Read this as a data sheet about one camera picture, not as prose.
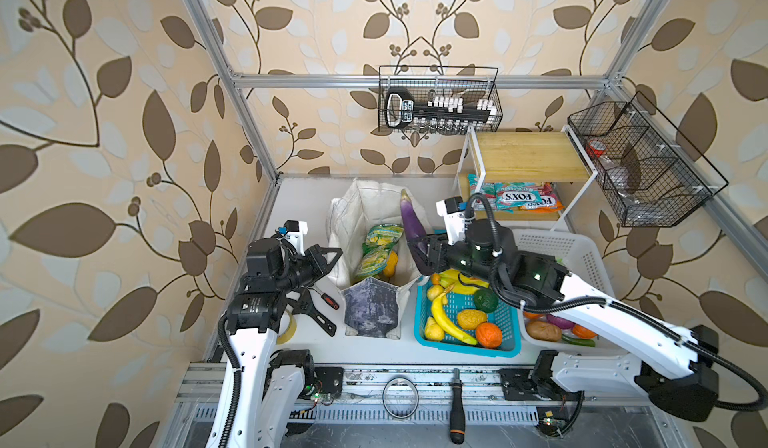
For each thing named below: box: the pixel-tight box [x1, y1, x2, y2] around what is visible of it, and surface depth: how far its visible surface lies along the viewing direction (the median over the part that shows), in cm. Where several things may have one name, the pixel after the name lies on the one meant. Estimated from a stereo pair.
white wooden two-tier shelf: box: [458, 125, 598, 231], surface depth 82 cm
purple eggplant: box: [400, 188, 427, 241], surface depth 67 cm
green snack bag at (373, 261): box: [354, 242, 389, 282], surface depth 86 cm
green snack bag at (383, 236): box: [363, 223, 404, 250], surface depth 93 cm
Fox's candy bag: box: [468, 174, 565, 213], surface depth 90 cm
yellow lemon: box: [427, 284, 444, 301], surface depth 87 cm
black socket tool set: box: [385, 88, 496, 134], surface depth 86 cm
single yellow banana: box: [432, 292, 478, 345], surface depth 80 cm
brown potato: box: [526, 320, 562, 342], surface depth 79 cm
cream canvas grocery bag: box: [326, 178, 427, 339], surface depth 80 cm
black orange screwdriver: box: [450, 368, 466, 445], surface depth 70 cm
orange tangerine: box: [475, 322, 503, 349], surface depth 78 cm
